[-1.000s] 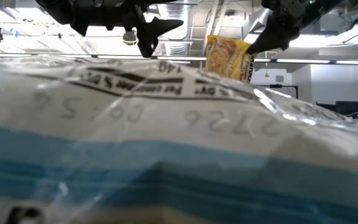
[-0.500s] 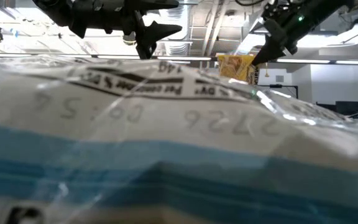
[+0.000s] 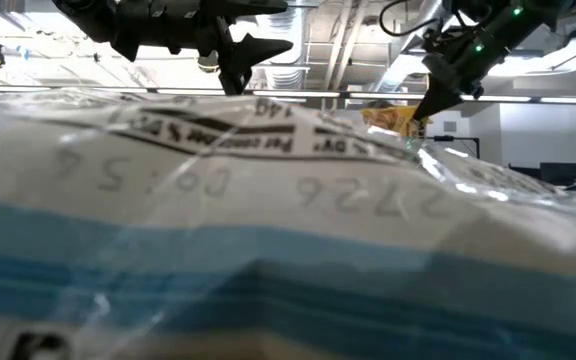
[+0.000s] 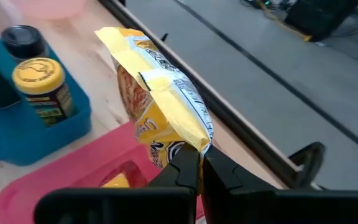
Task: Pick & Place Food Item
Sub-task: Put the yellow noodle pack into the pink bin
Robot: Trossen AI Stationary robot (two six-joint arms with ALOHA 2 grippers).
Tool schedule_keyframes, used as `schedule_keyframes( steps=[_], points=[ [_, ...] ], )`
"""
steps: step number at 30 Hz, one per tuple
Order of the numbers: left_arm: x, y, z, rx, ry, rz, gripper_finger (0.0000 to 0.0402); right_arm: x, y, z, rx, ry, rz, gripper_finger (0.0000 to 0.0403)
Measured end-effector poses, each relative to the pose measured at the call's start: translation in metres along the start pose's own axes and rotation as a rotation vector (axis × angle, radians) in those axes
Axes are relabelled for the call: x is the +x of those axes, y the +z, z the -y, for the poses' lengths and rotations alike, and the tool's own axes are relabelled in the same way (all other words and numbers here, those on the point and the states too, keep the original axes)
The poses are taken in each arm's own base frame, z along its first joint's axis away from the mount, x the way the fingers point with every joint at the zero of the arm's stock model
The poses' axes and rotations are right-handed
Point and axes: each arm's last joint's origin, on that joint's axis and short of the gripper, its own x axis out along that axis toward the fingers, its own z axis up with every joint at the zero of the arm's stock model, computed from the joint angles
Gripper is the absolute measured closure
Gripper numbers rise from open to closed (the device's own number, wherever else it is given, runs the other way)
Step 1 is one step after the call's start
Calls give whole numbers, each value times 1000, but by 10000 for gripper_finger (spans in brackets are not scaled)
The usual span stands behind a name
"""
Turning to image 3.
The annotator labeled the black tube stand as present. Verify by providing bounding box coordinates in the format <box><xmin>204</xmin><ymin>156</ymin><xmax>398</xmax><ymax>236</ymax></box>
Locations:
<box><xmin>425</xmin><ymin>134</ymin><xmax>482</xmax><ymax>159</ymax></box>

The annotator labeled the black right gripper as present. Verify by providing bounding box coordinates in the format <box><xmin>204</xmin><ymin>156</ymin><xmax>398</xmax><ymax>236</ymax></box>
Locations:
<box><xmin>412</xmin><ymin>19</ymin><xmax>514</xmax><ymax>121</ymax></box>

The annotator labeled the round silver ventilation duct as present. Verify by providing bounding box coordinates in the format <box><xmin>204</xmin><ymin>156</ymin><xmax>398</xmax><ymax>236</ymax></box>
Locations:
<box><xmin>253</xmin><ymin>9</ymin><xmax>310</xmax><ymax>91</ymax></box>

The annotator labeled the linear ceiling light strip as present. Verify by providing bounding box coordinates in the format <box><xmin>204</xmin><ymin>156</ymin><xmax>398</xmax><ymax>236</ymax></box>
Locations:
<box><xmin>0</xmin><ymin>84</ymin><xmax>576</xmax><ymax>104</ymax></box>

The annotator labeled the black background monitor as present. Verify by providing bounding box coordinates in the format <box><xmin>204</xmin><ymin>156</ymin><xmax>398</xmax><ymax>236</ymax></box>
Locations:
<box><xmin>510</xmin><ymin>162</ymin><xmax>576</xmax><ymax>190</ymax></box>

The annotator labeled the slanted silver ventilation duct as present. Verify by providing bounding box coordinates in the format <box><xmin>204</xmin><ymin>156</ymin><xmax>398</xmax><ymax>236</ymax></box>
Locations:
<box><xmin>375</xmin><ymin>0</ymin><xmax>449</xmax><ymax>94</ymax></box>

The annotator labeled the yellow ramen packet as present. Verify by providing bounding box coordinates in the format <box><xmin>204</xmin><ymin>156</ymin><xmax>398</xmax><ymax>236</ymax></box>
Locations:
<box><xmin>360</xmin><ymin>102</ymin><xmax>429</xmax><ymax>139</ymax></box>

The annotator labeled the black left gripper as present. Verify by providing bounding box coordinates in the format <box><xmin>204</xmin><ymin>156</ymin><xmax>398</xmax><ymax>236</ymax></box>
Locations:
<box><xmin>112</xmin><ymin>0</ymin><xmax>294</xmax><ymax>96</ymax></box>

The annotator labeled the blue ramen packet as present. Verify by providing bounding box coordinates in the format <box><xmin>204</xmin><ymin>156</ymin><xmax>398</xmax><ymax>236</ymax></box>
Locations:
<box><xmin>0</xmin><ymin>87</ymin><xmax>576</xmax><ymax>360</ymax></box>

